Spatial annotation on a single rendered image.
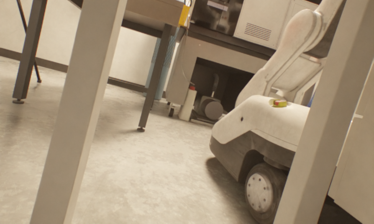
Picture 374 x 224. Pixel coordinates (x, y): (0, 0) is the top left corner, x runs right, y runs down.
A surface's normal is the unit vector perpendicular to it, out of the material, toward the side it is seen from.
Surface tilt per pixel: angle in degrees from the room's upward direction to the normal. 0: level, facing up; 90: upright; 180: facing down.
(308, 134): 90
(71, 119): 90
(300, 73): 129
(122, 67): 90
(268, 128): 90
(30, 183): 0
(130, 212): 0
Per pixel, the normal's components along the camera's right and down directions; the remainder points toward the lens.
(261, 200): -0.93, -0.24
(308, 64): 0.03, 0.72
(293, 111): -0.14, -0.79
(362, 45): 0.12, 0.11
